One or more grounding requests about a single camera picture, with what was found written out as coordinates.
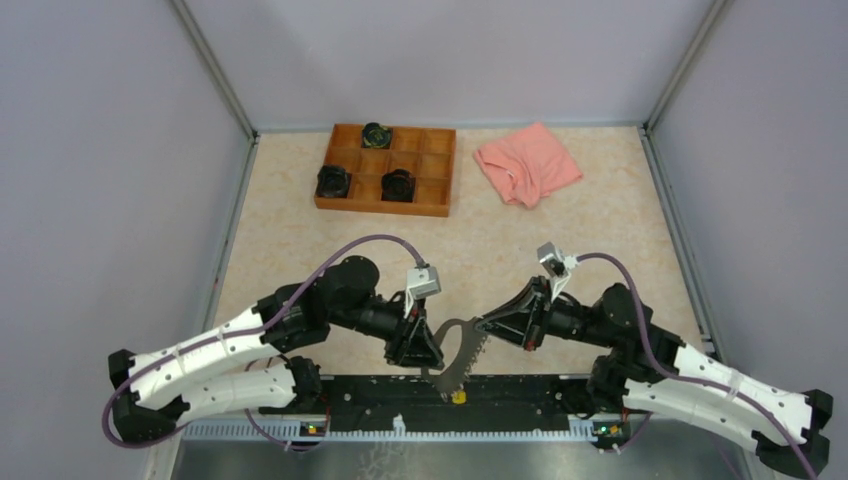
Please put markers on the pink folded cloth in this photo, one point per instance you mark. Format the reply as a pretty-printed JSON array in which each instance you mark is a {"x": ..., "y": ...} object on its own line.
[{"x": 528, "y": 165}]

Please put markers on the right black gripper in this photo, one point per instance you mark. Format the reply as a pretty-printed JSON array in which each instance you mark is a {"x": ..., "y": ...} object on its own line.
[{"x": 532, "y": 309}]

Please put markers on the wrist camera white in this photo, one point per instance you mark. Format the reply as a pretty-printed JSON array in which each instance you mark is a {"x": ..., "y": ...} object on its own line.
[
  {"x": 421, "y": 282},
  {"x": 558, "y": 266}
]

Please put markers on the black rolled belt top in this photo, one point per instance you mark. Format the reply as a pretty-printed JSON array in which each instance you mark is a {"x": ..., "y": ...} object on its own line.
[{"x": 376, "y": 136}]

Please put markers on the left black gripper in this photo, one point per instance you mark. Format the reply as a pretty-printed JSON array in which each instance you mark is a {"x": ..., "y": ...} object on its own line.
[{"x": 411, "y": 343}]

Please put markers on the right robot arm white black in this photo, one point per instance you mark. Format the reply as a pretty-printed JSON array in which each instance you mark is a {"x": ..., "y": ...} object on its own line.
[{"x": 651, "y": 369}]

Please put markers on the orange wooden compartment tray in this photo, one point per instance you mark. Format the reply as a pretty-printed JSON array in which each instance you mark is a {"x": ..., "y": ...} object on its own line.
[{"x": 428, "y": 153}]

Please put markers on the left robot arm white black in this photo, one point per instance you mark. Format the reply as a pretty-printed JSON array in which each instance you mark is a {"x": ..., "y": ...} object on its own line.
[{"x": 249, "y": 361}]

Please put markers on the aluminium frame rails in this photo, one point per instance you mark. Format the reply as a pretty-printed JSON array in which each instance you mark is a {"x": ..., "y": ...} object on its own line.
[{"x": 662, "y": 48}]

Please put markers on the white slotted cable duct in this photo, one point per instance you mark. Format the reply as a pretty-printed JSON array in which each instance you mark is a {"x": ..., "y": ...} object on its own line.
[{"x": 297, "y": 431}]

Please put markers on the black rolled belt middle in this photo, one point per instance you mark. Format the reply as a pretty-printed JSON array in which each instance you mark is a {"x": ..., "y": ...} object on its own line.
[{"x": 398, "y": 186}]

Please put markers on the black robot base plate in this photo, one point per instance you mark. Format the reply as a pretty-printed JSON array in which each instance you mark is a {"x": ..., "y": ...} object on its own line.
[{"x": 494, "y": 403}]

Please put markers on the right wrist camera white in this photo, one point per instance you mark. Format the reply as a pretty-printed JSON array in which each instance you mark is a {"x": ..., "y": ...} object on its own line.
[{"x": 558, "y": 266}]

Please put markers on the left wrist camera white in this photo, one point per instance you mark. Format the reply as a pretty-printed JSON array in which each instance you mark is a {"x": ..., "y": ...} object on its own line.
[{"x": 421, "y": 282}]

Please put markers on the black rolled belt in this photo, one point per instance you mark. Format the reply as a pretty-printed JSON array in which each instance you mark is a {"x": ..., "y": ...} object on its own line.
[
  {"x": 398, "y": 186},
  {"x": 333, "y": 181},
  {"x": 376, "y": 136}
]

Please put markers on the metal key holder plate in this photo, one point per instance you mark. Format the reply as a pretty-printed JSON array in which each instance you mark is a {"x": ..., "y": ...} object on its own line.
[{"x": 451, "y": 378}]

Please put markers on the black rolled belt left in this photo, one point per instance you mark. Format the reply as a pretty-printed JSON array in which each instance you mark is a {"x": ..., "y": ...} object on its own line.
[{"x": 333, "y": 181}]

